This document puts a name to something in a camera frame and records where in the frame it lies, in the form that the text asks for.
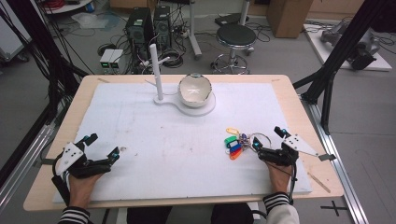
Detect white ceramic bowl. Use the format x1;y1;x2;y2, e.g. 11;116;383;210
177;72;214;109

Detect grey robot device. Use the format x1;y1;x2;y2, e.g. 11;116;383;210
319;21;381;71

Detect white foam board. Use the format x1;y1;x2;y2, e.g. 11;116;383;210
52;81;313;204

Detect white base board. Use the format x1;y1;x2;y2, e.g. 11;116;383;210
303;23;393;72

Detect person's left hand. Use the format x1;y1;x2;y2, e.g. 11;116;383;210
67;172;105;209

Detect black round stool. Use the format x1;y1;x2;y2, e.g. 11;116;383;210
210;23;258;76

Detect round white table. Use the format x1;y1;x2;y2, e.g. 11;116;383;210
39;0;95;15

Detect aluminium rail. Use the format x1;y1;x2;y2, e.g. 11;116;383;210
301;94;371;224
0;123;56;208

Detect brown cardboard box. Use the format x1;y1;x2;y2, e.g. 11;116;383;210
265;0;315;39

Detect white power supply box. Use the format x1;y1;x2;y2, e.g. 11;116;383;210
99;49;115;70
108;49;124;71

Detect key bunch with colourful tags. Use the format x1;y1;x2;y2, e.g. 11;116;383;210
223;126;273;161

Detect clear plastic bag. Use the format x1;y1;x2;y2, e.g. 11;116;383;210
70;11;110;31

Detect black computer tower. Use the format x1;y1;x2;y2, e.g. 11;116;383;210
153;5;172;51
125;7;154;59

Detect person's right hand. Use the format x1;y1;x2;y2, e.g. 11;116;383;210
265;161;294;195

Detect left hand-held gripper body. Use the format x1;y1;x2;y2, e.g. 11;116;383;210
55;141;113;180

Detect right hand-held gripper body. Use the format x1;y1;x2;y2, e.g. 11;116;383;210
257;133;337;167

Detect black metal frame stand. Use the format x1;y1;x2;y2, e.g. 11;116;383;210
0;0;90;125
292;0;396;135

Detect thin wooden stick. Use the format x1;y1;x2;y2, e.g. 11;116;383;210
307;172;332;194

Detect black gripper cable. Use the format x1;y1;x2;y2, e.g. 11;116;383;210
50;152;71;207
267;157;299;205

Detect person's dark trouser legs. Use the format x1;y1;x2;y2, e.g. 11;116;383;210
126;203;256;224

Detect coiled black cable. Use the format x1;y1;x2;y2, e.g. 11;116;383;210
159;49;185;69

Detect white stand with pole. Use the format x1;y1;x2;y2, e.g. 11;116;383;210
145;43;217;118

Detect white metal table leg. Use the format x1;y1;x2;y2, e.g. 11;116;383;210
187;0;204;61

